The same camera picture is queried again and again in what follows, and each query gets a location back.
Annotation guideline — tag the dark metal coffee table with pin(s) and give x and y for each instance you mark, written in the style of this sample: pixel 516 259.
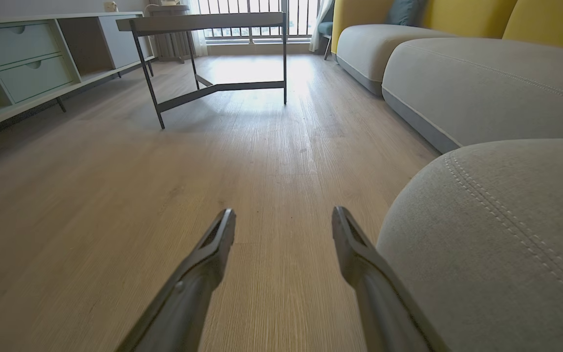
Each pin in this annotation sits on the dark metal coffee table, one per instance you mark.
pixel 203 22

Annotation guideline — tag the white curtain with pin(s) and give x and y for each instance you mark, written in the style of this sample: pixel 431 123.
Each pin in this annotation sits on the white curtain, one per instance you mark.
pixel 318 24

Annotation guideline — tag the grey sofa seat cushion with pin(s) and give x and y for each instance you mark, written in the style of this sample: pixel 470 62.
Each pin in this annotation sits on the grey sofa seat cushion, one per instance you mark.
pixel 369 49
pixel 487 88
pixel 501 244

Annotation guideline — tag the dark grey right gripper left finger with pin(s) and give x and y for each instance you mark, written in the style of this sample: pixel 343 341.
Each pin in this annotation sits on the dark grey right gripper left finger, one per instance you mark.
pixel 188 293

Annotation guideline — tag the teal throw pillow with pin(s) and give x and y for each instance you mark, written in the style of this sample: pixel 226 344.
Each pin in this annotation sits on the teal throw pillow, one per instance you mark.
pixel 405 11

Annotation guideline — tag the balcony window railing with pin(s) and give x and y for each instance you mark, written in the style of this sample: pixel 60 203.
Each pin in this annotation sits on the balcony window railing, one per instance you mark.
pixel 257 17

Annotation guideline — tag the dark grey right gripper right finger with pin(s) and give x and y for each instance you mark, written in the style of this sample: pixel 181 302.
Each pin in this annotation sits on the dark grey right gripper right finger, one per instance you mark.
pixel 379 298

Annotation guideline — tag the pale green TV cabinet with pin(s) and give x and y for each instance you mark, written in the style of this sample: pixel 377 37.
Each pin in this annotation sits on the pale green TV cabinet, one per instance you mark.
pixel 27 63

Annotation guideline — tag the grey chair by window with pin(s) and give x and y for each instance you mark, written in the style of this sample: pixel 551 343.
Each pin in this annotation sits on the grey chair by window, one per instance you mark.
pixel 327 27

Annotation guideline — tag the yellow sofa back cushion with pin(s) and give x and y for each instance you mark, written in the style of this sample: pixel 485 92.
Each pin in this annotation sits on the yellow sofa back cushion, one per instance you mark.
pixel 555 22
pixel 457 14

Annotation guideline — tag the small white cabinet ornament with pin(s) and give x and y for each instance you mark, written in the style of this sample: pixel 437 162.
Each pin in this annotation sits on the small white cabinet ornament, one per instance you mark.
pixel 111 6

